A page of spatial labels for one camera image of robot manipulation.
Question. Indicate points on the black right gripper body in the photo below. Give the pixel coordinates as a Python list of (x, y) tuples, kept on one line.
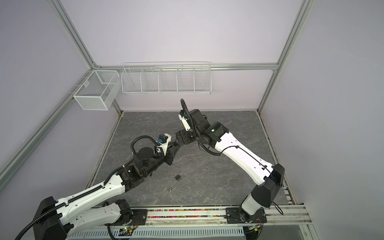
[(188, 137)]

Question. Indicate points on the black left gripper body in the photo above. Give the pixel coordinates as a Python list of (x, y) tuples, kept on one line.
[(159, 160)]

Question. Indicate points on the small black padlock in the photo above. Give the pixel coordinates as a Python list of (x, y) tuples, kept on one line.
[(179, 177)]

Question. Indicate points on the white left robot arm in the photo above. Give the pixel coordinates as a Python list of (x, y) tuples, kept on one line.
[(46, 224)]

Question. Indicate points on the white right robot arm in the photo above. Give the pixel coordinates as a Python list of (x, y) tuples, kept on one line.
[(217, 140)]

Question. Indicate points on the white mesh box basket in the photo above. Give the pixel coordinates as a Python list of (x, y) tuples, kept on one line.
[(99, 90)]

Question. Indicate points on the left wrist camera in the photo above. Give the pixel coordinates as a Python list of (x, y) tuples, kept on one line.
[(163, 143)]

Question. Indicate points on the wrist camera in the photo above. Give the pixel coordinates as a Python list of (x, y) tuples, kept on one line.
[(163, 143), (184, 119)]

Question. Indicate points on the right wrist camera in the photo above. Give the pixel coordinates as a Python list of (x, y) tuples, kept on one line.
[(184, 119)]

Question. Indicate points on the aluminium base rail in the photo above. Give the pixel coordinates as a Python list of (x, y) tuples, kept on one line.
[(189, 217)]

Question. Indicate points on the white wire shelf basket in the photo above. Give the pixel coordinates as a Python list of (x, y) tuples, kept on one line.
[(166, 77)]

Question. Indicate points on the white vented cable duct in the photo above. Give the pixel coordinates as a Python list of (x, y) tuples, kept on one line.
[(161, 233)]

